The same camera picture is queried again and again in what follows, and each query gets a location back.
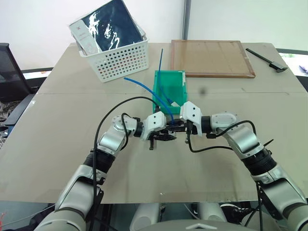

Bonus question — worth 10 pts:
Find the green plastic bin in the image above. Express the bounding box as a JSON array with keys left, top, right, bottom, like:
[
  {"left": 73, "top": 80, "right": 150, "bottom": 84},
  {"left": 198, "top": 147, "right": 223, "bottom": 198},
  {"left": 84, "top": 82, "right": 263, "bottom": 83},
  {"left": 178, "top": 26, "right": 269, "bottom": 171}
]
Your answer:
[{"left": 152, "top": 70, "right": 190, "bottom": 116}]

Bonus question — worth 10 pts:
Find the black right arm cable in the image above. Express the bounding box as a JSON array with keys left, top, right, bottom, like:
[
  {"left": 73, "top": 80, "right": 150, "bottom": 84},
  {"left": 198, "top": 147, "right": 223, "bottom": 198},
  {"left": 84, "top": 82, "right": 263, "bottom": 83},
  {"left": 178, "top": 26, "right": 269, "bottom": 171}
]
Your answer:
[{"left": 187, "top": 119, "right": 263, "bottom": 228}]

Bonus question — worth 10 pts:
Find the blue cable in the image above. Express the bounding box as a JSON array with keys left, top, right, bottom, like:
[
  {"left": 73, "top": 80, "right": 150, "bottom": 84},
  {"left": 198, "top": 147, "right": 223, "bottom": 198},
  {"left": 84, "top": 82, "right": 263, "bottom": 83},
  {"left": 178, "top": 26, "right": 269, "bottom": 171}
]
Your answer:
[
  {"left": 157, "top": 49, "right": 173, "bottom": 102},
  {"left": 123, "top": 77, "right": 176, "bottom": 124}
]

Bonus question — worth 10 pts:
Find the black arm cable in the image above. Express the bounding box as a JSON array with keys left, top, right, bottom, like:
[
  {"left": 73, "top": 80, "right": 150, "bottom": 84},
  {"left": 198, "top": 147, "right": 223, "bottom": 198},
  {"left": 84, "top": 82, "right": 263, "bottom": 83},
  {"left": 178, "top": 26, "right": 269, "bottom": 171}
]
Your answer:
[
  {"left": 89, "top": 96, "right": 161, "bottom": 231},
  {"left": 187, "top": 119, "right": 263, "bottom": 228}
]

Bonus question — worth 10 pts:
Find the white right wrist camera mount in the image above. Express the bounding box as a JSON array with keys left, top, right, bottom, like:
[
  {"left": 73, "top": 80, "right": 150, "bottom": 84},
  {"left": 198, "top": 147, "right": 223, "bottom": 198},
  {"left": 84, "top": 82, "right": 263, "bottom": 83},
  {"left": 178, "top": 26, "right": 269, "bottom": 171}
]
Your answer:
[{"left": 179, "top": 101, "right": 203, "bottom": 138}]

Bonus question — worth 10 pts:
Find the black office chair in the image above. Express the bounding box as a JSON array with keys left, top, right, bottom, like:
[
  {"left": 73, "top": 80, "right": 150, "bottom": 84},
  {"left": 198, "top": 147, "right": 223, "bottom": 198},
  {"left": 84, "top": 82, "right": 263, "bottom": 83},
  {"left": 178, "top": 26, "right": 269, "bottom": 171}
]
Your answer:
[{"left": 0, "top": 42, "right": 37, "bottom": 133}]

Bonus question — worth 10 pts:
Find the white perforated plastic basket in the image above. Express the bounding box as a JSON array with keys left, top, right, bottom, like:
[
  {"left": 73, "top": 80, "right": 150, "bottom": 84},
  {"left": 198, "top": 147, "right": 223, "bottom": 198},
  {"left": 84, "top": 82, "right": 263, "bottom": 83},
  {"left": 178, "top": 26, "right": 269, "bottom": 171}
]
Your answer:
[{"left": 69, "top": 18, "right": 150, "bottom": 84}]

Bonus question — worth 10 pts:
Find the grey vertical pole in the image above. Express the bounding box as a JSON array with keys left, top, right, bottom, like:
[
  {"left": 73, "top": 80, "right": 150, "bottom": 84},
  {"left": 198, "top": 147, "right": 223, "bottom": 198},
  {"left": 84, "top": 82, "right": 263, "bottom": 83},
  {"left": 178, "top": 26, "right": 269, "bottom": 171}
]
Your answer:
[{"left": 182, "top": 0, "right": 192, "bottom": 40}]

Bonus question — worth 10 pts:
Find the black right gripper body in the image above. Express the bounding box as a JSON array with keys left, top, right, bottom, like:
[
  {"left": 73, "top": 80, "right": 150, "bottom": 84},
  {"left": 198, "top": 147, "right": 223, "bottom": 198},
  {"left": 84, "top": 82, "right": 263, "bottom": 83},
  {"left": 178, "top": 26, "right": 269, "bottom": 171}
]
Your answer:
[{"left": 183, "top": 119, "right": 193, "bottom": 144}]

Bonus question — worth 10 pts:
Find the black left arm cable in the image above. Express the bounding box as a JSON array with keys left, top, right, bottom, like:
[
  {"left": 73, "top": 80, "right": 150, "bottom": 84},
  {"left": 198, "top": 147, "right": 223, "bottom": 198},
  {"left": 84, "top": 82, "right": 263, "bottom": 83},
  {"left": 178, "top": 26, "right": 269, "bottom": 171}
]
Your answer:
[{"left": 89, "top": 96, "right": 161, "bottom": 231}]

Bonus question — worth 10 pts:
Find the dark blue plastic package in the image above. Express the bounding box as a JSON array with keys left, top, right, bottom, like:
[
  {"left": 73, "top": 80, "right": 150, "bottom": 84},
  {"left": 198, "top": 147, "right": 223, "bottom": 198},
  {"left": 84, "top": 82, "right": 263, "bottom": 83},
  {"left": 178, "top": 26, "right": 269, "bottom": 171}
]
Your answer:
[{"left": 80, "top": 0, "right": 145, "bottom": 52}]

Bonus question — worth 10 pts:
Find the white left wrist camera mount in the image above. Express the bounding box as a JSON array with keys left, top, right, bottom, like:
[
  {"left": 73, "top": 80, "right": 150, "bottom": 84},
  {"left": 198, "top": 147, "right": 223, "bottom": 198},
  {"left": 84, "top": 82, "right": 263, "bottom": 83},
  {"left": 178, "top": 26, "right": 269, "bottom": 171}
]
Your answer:
[{"left": 141, "top": 112, "right": 167, "bottom": 141}]

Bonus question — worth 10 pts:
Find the grey robot torso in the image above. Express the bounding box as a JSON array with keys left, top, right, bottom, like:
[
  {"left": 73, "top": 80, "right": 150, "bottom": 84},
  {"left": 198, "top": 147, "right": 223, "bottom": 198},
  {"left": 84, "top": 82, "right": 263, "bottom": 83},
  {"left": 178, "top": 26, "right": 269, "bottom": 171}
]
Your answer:
[{"left": 129, "top": 202, "right": 244, "bottom": 231}]

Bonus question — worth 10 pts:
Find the white box with red mark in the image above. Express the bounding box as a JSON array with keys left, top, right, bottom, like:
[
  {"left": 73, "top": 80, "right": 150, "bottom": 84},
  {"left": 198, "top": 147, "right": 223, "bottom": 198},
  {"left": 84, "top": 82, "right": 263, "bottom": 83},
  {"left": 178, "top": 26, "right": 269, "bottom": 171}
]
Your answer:
[{"left": 69, "top": 20, "right": 102, "bottom": 55}]

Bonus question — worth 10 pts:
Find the brown wooden framed board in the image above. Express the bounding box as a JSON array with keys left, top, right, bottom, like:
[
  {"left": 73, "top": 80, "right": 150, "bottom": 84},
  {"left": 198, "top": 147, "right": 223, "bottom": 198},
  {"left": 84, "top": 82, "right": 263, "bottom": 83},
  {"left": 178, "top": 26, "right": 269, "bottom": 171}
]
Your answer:
[{"left": 170, "top": 39, "right": 256, "bottom": 79}]

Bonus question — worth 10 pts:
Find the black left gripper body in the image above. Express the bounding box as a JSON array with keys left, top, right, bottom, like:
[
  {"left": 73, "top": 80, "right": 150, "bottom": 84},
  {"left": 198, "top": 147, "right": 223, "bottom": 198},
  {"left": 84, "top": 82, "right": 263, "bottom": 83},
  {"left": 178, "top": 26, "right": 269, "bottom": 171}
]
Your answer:
[{"left": 147, "top": 131, "right": 161, "bottom": 151}]

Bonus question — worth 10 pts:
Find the black long-handled tool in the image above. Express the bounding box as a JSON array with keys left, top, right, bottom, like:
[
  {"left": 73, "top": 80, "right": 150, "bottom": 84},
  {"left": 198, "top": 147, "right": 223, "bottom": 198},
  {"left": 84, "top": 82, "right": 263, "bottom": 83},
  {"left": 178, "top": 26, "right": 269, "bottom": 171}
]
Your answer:
[{"left": 245, "top": 48, "right": 288, "bottom": 74}]

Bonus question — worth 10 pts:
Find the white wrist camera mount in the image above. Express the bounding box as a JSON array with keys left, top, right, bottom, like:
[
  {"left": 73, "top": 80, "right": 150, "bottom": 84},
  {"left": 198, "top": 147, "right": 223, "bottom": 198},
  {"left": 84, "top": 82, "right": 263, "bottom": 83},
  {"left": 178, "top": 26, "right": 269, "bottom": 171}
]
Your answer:
[
  {"left": 179, "top": 101, "right": 203, "bottom": 138},
  {"left": 141, "top": 112, "right": 167, "bottom": 141}
]

